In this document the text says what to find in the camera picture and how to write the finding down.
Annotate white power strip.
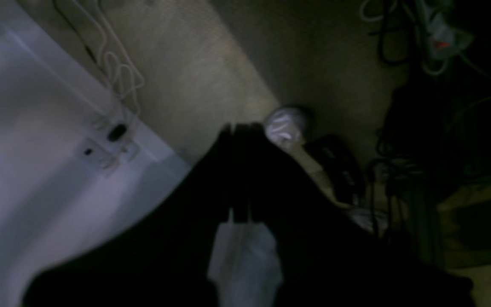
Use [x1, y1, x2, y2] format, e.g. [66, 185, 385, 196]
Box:
[73, 113, 140, 176]

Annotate white coiled cable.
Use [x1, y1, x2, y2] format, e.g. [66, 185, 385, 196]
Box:
[54, 0, 146, 116]

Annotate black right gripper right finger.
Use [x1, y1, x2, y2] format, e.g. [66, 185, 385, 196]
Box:
[234, 123, 267, 223]

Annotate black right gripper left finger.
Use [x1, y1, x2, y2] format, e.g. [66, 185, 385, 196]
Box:
[218, 124, 232, 222]

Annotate white round object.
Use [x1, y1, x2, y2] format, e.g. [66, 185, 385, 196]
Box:
[263, 107, 310, 151]

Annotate black device on floor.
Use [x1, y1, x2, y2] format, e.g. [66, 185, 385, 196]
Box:
[303, 134, 366, 207]

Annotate tangled black cables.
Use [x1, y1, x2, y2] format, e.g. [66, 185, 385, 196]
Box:
[358, 0, 491, 265]

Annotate navy white striped T-shirt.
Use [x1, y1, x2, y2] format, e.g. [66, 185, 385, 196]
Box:
[22, 142, 475, 307]

